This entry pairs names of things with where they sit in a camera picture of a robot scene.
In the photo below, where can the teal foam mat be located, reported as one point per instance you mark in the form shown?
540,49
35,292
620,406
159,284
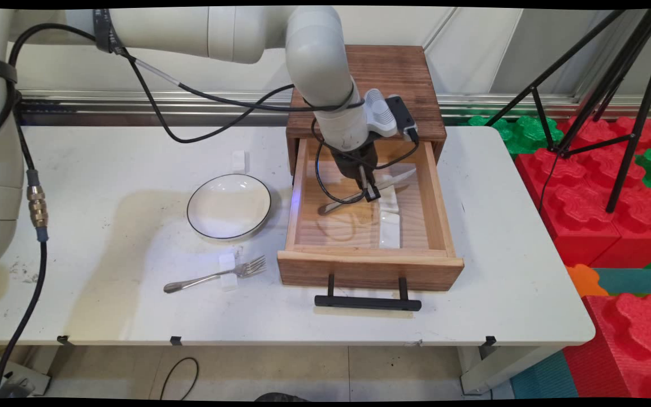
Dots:
546,379

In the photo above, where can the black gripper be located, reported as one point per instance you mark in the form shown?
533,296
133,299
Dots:
354,161

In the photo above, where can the small white cutlery rest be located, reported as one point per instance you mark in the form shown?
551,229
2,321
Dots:
238,160
227,263

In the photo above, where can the silver table knife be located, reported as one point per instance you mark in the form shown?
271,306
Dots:
339,203

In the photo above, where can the white table leg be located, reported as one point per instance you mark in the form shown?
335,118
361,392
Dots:
37,367
495,367

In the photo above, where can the black table edge clip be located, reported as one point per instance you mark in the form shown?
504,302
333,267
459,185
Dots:
490,341
64,340
176,340

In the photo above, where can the black tripod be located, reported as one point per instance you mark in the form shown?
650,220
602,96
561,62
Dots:
639,107

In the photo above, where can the orange foam piece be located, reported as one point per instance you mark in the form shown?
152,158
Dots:
584,281

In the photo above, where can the dark wooden cabinet case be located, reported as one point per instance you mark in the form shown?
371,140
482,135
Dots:
416,79

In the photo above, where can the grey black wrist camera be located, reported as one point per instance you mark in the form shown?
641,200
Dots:
390,116

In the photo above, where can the light wooden drawer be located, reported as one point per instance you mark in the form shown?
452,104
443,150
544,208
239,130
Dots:
337,237

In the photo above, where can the white ceramic cutlery rest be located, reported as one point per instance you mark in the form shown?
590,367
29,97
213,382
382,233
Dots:
390,199
390,230

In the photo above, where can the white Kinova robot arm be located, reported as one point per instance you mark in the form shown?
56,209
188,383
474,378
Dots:
320,62

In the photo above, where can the silver fork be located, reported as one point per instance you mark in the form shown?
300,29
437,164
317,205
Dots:
201,278

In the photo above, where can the aluminium wall rail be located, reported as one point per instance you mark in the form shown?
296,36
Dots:
105,104

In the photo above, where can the white plate black rim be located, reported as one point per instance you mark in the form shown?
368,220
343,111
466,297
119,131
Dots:
229,206

